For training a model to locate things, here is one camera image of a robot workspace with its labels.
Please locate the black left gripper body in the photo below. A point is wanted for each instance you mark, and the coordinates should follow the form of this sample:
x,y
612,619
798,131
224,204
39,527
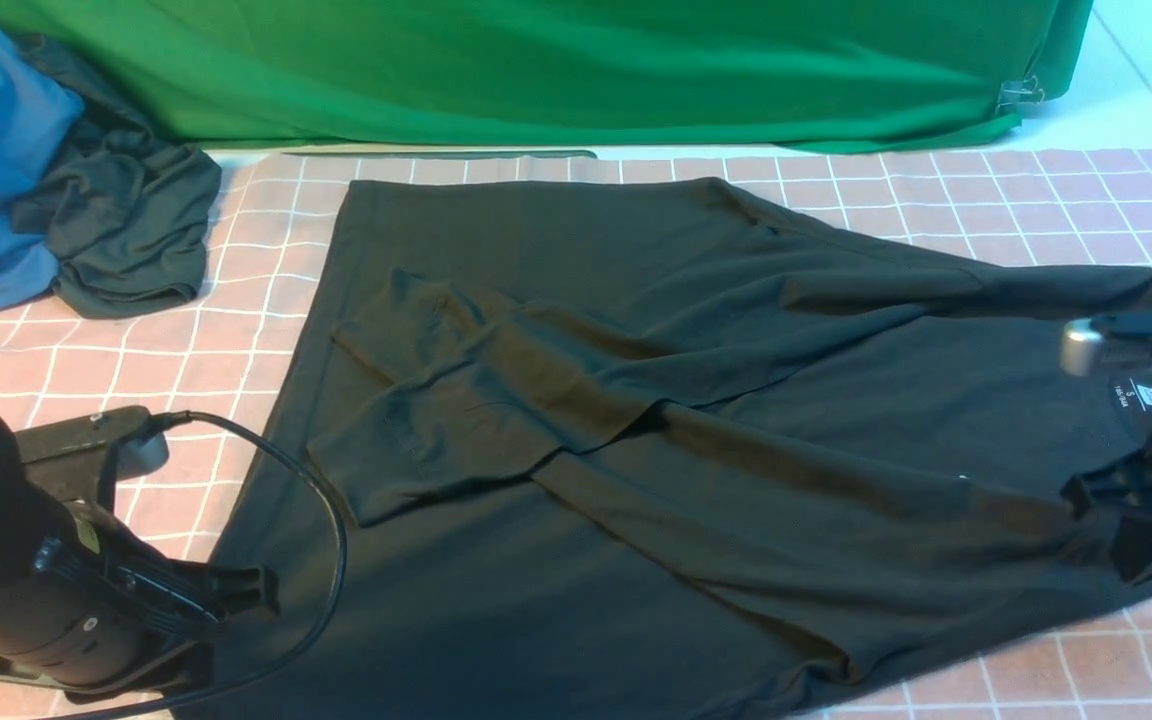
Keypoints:
x,y
116,617

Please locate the dark gray long-sleeve shirt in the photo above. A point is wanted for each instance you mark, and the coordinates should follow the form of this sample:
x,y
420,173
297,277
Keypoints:
x,y
672,451

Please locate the dark crumpled garment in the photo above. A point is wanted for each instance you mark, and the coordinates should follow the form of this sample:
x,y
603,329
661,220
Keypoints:
x,y
123,208

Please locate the metal binder clip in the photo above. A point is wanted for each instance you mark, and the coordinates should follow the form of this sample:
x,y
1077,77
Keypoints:
x,y
1020,93

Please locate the green backdrop cloth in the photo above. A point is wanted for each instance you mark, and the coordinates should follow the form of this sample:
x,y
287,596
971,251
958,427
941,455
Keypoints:
x,y
844,77

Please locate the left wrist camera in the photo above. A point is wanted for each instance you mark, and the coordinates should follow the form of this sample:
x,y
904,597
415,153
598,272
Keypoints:
x,y
85,458

